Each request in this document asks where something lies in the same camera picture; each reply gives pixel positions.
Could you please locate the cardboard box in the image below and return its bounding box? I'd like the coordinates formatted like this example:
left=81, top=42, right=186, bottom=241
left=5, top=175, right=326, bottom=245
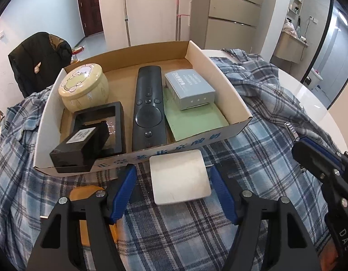
left=33, top=40, right=253, bottom=177

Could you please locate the round rabbit print tin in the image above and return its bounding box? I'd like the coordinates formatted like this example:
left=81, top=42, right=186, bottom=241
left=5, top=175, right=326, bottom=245
left=58, top=63, right=109, bottom=113

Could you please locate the black box with white label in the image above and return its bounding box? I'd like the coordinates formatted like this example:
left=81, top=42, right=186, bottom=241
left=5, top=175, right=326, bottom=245
left=49, top=120, right=110, bottom=174

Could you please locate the orange rounded case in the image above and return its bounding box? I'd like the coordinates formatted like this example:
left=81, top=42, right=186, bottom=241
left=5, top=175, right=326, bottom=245
left=69, top=186, right=119, bottom=246

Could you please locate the black remote control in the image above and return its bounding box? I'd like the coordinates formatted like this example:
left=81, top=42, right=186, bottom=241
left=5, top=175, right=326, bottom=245
left=131, top=65, right=167, bottom=151

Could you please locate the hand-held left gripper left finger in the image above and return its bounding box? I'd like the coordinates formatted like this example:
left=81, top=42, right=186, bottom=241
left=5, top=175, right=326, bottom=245
left=25, top=164, right=138, bottom=271

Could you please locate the blue plaid shirt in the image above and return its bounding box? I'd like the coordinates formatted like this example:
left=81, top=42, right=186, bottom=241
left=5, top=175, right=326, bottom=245
left=0, top=48, right=348, bottom=271

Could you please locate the pink cloth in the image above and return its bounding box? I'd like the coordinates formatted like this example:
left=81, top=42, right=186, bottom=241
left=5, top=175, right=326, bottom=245
left=284, top=20, right=299, bottom=36

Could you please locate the wall niche shelf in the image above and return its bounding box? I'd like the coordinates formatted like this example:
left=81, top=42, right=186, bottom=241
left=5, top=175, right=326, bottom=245
left=288, top=0, right=305, bottom=16

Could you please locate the green snap wallet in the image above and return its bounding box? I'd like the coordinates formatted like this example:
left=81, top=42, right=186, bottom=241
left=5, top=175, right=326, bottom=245
left=163, top=87, right=229, bottom=142

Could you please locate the beige vanity cabinet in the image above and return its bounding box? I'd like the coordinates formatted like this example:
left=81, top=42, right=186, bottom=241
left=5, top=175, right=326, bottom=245
left=275, top=31, right=308, bottom=64

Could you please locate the black tray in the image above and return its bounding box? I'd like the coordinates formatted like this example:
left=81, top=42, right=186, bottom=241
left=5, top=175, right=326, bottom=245
left=60, top=101, right=127, bottom=157

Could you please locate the white charger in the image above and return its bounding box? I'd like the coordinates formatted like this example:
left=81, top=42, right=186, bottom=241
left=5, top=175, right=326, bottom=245
left=149, top=149, right=212, bottom=206

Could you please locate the beige fridge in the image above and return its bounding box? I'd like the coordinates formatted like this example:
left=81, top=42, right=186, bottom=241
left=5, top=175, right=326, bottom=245
left=204, top=0, right=266, bottom=52

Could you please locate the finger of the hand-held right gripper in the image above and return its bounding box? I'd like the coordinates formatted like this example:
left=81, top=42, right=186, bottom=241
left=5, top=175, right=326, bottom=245
left=298, top=136, right=347, bottom=173
left=292, top=141, right=337, bottom=188

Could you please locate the person's right hand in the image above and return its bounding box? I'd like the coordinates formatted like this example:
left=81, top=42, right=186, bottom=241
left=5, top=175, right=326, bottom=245
left=318, top=244, right=340, bottom=271

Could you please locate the white trash bin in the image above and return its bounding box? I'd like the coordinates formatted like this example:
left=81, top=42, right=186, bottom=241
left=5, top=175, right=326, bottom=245
left=305, top=68, right=323, bottom=91

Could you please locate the grey-blue box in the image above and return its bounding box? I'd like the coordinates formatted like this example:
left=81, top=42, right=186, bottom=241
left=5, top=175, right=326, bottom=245
left=164, top=69, right=216, bottom=111

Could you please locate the grey mop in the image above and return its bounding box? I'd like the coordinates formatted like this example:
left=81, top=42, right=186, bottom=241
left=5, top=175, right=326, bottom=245
left=121, top=0, right=132, bottom=47

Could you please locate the black jacket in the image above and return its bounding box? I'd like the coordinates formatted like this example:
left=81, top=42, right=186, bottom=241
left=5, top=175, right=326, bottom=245
left=8, top=32, right=73, bottom=98

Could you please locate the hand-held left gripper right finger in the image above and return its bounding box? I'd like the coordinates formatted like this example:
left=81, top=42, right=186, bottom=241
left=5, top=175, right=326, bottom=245
left=209, top=165, right=321, bottom=271

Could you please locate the black framed glass door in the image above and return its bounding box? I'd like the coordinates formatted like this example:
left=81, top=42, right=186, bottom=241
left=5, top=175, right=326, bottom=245
left=301, top=0, right=348, bottom=110

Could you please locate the dark wooden door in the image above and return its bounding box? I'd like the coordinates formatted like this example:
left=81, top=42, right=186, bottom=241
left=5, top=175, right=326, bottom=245
left=76, top=0, right=104, bottom=38

